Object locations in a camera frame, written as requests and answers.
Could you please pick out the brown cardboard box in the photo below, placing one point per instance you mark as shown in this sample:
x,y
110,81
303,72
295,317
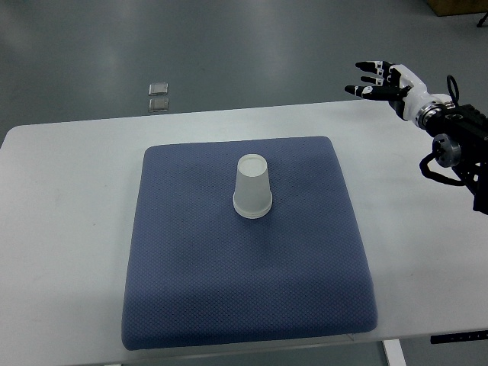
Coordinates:
x,y
457,7

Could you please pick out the metal floor plate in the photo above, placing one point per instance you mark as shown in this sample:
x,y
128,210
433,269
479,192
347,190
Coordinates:
x,y
157,105
159,88

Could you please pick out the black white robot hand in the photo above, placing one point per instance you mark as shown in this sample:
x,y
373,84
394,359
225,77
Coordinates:
x,y
405,92

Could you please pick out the black tripod leg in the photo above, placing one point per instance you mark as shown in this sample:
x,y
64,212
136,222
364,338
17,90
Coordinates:
x,y
482,21

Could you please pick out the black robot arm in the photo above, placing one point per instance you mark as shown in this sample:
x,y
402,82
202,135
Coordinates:
x,y
459,146

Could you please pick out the blue fabric cushion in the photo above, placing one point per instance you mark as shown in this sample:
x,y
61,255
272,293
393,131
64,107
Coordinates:
x,y
200,274

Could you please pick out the lower metal floor plate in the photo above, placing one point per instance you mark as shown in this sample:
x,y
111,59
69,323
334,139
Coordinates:
x,y
157,105

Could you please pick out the white table leg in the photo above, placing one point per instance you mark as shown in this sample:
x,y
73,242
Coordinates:
x,y
394,353

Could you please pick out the black table control panel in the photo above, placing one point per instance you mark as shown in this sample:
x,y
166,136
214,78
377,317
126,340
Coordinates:
x,y
459,337

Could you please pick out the white paper cup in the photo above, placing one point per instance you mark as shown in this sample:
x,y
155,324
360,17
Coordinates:
x,y
254,214
252,187

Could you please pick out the upper metal floor plate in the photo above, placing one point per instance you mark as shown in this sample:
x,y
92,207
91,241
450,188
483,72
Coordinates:
x,y
159,88

